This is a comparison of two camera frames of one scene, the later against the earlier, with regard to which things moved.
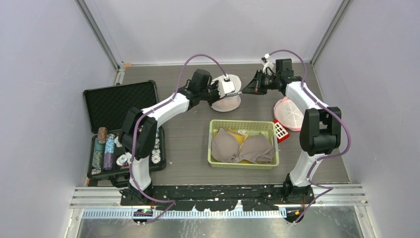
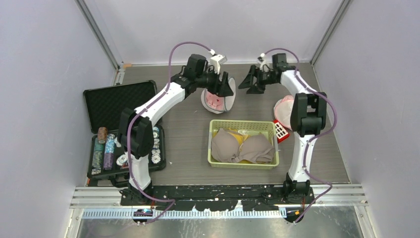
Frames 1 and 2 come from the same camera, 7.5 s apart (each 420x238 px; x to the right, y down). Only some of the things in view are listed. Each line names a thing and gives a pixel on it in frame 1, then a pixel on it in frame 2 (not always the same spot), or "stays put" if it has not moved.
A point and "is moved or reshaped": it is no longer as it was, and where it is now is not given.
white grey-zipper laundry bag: [232, 101] is moved or reshaped
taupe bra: [255, 148] stays put
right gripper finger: [255, 83] to [247, 82]
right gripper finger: [252, 88] stays put
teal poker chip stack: [98, 154] stays put
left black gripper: [218, 97] to [226, 90]
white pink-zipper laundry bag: [288, 113] stays put
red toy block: [281, 132] stays put
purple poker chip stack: [109, 152] stays put
